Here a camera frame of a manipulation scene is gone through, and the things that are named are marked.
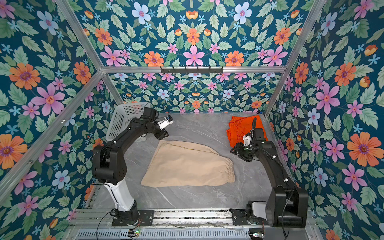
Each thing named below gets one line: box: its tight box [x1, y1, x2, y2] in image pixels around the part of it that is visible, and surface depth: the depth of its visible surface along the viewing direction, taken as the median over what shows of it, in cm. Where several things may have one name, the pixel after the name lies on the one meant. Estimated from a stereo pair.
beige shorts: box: [141, 140, 235, 188], surface depth 91 cm
